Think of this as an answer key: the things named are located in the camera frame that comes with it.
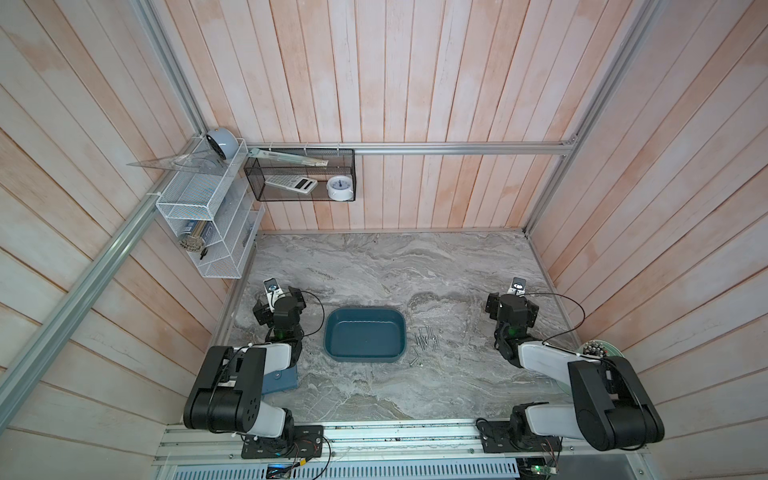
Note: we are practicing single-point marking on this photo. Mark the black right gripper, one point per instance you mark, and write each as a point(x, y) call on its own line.
point(493, 304)

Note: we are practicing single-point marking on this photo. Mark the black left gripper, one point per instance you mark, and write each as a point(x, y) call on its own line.
point(262, 313)

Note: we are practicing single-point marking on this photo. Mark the teal plastic storage tray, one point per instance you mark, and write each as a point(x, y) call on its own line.
point(365, 335)

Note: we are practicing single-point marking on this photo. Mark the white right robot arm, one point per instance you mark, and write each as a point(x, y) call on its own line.
point(609, 409)

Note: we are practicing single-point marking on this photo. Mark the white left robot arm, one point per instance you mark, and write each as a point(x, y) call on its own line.
point(227, 395)

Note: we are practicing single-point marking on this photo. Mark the screws on table top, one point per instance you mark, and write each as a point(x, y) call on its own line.
point(426, 338)

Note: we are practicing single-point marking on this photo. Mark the green pen holder cup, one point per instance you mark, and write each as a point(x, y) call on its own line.
point(599, 349)

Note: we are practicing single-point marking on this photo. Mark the metal cylinder in shelf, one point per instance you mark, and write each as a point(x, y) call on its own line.
point(193, 235)

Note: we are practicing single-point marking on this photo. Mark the white calculator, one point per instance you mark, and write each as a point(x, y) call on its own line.
point(293, 183)

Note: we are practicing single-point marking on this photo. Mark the white tape roll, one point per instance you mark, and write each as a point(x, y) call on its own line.
point(340, 188)

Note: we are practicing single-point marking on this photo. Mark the clear straight ruler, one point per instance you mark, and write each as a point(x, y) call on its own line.
point(276, 156)

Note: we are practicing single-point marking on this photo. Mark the clear triangle ruler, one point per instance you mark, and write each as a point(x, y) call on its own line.
point(196, 162)

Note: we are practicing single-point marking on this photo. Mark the grey round desk clock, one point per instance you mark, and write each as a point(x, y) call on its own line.
point(223, 143)

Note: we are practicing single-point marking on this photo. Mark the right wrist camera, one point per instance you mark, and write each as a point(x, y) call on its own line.
point(517, 286)

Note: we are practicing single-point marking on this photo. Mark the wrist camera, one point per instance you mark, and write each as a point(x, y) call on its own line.
point(273, 290)
point(517, 286)

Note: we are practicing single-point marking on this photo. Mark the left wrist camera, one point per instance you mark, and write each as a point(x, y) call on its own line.
point(273, 290)

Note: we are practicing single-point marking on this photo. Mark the white wire mesh shelf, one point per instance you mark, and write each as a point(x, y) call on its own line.
point(227, 202)

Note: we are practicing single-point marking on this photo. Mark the black wire mesh basket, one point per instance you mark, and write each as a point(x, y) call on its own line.
point(302, 174)

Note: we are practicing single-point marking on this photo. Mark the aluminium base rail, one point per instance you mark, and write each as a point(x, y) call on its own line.
point(414, 449)

